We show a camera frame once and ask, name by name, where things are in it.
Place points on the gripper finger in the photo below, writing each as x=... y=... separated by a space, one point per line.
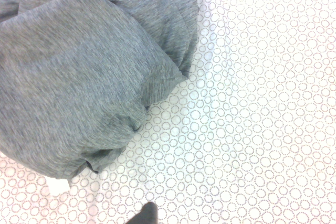
x=147 y=216

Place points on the white circle-print bedspread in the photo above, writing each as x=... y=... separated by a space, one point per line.
x=249 y=103

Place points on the grey heathered garment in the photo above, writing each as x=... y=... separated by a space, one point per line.
x=78 y=77

